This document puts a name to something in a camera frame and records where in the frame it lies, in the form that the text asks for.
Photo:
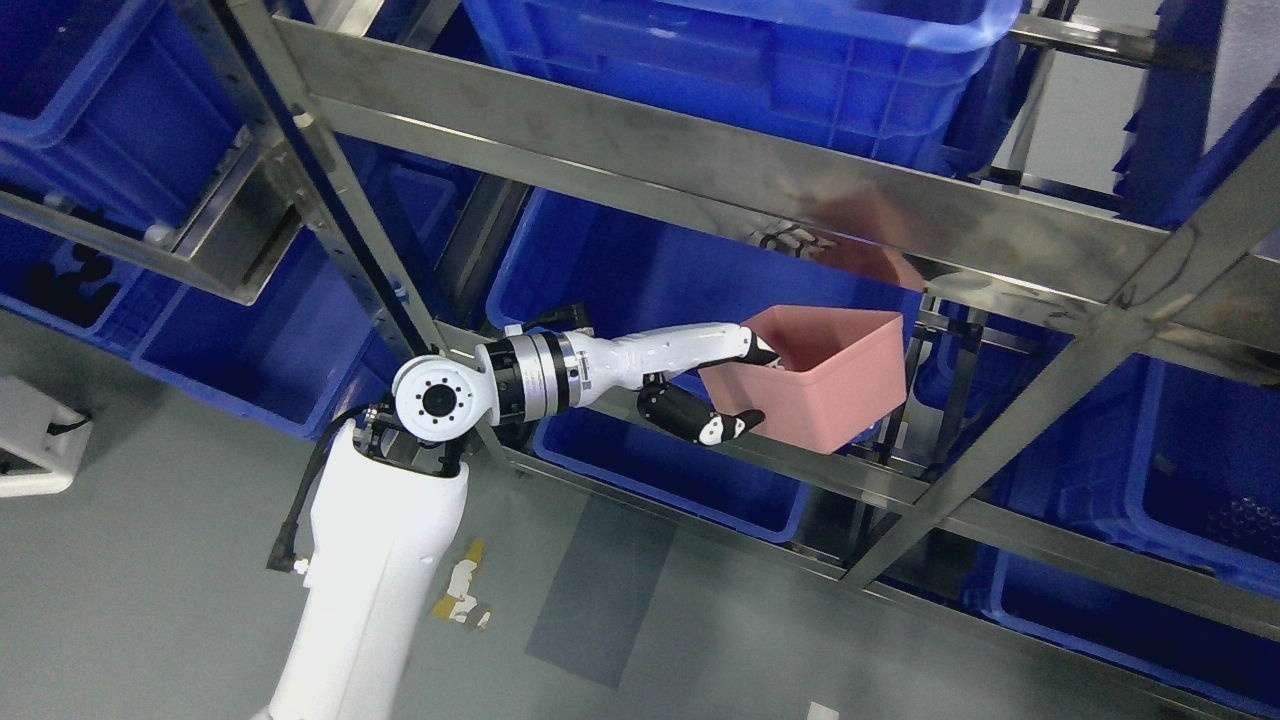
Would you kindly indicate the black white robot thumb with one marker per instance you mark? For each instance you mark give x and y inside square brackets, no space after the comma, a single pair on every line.
[689,417]

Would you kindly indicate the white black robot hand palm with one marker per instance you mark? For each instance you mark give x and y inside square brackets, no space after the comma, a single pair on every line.
[626,361]

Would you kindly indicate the pink plastic storage box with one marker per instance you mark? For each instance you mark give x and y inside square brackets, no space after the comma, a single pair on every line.
[841,371]

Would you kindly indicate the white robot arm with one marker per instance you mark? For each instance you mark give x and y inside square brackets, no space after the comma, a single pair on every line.
[385,491]

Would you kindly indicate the blue shelf bin lower left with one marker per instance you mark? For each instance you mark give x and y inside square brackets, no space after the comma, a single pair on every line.
[303,353]

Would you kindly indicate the blue bin top shelf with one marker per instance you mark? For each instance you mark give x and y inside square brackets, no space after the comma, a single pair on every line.
[920,84]

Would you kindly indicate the blue shelf bin upper left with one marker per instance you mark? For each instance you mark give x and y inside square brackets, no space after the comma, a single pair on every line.
[112,105]

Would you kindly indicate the blue bin lower middle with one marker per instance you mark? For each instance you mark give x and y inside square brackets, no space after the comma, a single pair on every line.
[755,501]

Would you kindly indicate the blue bin lower right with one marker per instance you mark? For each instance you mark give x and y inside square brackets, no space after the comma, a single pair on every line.
[1164,460]

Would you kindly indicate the blue bin bottom right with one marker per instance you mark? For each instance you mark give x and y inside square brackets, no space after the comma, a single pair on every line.
[1225,664]

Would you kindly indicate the white device on floor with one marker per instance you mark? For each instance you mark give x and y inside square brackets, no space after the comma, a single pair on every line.
[43,441]

